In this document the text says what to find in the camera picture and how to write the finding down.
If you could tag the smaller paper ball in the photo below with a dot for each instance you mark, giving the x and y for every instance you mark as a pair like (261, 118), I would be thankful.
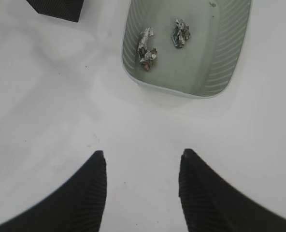
(180, 34)

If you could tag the larger paper ball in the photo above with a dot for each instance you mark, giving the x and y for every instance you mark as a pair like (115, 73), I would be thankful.
(146, 56)

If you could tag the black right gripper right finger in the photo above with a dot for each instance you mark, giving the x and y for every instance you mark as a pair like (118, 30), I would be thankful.
(211, 204)

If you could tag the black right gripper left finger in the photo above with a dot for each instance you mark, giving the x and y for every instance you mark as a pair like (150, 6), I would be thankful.
(76, 206)

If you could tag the black mesh pen holder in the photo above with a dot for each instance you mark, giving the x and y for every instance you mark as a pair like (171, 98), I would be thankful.
(69, 10)

